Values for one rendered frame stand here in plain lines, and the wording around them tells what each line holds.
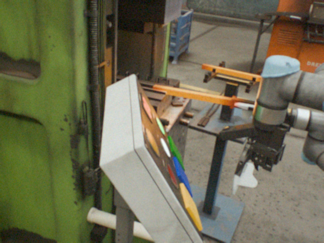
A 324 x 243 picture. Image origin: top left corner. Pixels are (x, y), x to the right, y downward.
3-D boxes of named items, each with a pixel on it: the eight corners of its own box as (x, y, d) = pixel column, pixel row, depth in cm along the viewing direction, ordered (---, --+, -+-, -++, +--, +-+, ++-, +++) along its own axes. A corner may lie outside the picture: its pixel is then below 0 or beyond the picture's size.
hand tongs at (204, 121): (224, 89, 218) (224, 88, 217) (230, 91, 216) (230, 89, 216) (197, 125, 168) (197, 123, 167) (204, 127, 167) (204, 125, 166)
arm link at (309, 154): (311, 172, 114) (320, 146, 109) (295, 154, 123) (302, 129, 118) (331, 171, 115) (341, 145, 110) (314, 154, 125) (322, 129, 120)
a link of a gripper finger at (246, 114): (232, 118, 119) (257, 123, 118) (234, 104, 117) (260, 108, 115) (232, 115, 122) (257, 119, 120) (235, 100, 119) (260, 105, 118)
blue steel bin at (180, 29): (189, 52, 563) (194, 8, 530) (176, 64, 495) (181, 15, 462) (126, 41, 593) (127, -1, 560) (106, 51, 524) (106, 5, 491)
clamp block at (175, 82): (178, 93, 148) (180, 79, 145) (173, 99, 140) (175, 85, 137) (154, 88, 150) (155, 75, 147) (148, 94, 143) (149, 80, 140)
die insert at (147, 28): (151, 30, 123) (152, 14, 120) (144, 34, 116) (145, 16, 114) (81, 19, 130) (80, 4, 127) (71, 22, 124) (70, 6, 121)
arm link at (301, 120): (310, 115, 110) (308, 106, 117) (295, 112, 111) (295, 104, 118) (304, 134, 113) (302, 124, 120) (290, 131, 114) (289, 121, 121)
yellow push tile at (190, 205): (195, 204, 73) (182, 182, 69) (203, 229, 66) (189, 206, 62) (188, 208, 73) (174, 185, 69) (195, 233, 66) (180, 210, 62)
